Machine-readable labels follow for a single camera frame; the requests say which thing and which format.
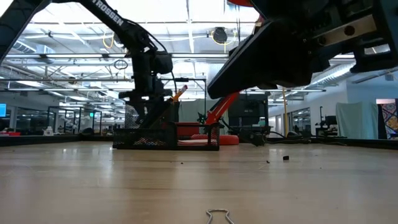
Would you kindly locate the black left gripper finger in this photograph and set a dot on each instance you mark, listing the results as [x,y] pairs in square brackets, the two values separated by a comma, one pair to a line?
[141,110]

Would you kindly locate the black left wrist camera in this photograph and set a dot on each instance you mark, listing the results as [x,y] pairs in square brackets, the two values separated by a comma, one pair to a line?
[163,62]

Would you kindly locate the pale green fabric screen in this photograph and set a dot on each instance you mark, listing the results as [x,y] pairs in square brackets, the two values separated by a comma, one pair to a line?
[357,121]

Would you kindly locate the pink sticky note pad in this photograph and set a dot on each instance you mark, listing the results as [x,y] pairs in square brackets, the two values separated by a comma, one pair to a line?
[196,142]

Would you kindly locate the black mesh desk organizer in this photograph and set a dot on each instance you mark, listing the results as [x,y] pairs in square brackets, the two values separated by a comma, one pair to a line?
[146,140]

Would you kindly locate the red desk lamp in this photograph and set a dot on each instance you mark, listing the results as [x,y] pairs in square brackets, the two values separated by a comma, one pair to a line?
[222,107]

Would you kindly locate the blue lit monitor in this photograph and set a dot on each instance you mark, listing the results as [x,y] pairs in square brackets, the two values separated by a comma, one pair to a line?
[2,109]

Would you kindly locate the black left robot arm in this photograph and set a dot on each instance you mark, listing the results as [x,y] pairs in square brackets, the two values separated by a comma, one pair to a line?
[105,12]

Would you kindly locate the black background workstation frame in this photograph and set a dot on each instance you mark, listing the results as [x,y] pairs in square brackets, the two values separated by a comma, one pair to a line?
[81,118]

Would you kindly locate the small black debris piece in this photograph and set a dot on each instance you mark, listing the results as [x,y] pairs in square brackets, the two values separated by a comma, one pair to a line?
[285,157]

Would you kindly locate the red box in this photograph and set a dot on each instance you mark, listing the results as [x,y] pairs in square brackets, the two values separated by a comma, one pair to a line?
[11,133]

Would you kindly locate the black background gantry frame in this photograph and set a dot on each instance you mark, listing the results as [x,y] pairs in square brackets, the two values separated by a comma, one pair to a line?
[192,80]

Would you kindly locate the white plastic bottle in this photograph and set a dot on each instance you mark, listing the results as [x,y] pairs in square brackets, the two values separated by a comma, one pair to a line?
[48,131]

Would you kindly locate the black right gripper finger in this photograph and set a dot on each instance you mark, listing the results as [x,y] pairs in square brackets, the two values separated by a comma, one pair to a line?
[267,86]
[270,59]

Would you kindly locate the black computer monitor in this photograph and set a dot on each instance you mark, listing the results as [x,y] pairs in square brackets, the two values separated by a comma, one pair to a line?
[331,120]

